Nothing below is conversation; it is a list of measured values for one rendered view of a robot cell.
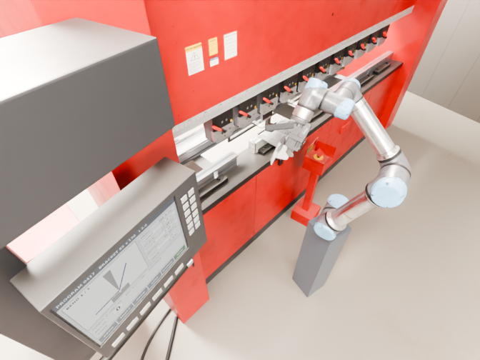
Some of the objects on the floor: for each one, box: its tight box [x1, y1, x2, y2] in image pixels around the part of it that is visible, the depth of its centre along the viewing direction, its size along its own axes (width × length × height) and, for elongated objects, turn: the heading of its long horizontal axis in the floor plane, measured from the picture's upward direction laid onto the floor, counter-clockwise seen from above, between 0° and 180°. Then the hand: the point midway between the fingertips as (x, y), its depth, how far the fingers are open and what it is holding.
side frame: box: [336, 0, 448, 130], centre depth 304 cm, size 25×85×230 cm, turn 46°
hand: (273, 162), depth 114 cm, fingers open, 14 cm apart
